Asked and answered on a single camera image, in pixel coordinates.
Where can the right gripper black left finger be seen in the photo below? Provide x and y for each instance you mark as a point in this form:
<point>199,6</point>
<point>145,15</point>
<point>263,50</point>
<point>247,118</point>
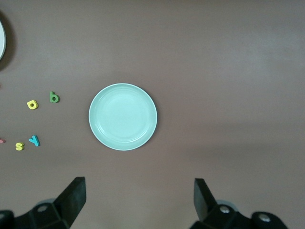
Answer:
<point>71,200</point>

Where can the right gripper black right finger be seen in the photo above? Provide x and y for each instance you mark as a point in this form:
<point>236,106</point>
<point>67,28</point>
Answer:
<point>205,202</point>

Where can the teal letter y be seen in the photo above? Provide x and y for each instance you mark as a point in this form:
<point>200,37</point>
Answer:
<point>35,141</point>

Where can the yellow letter a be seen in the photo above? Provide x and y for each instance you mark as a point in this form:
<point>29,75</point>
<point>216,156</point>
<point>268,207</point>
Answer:
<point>35,106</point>

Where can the green letter b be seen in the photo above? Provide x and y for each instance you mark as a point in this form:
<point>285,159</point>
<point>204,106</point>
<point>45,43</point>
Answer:
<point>51,96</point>

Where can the yellow letter s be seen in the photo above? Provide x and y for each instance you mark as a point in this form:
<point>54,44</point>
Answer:
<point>19,146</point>

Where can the green plate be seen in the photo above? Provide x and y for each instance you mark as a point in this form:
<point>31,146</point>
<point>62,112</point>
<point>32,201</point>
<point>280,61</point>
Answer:
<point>123,117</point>

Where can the brown table cover sheet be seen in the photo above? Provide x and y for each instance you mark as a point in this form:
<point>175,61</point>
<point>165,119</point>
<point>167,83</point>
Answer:
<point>214,71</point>

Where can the beige plate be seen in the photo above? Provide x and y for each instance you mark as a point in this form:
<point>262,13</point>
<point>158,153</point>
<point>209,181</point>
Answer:
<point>2,40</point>

